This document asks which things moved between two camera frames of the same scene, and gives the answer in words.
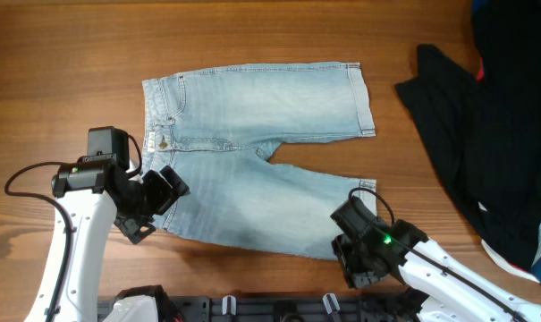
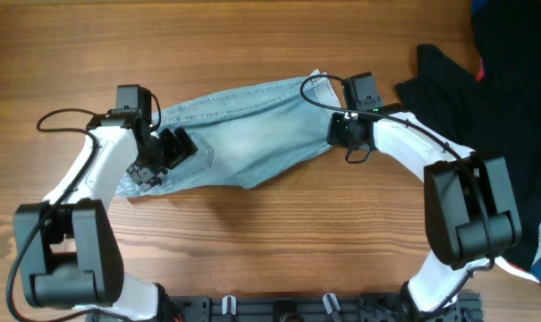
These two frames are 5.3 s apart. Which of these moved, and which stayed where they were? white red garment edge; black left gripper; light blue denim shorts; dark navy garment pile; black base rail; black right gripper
Moved: light blue denim shorts; black left gripper; black right gripper
Stayed: black base rail; white red garment edge; dark navy garment pile
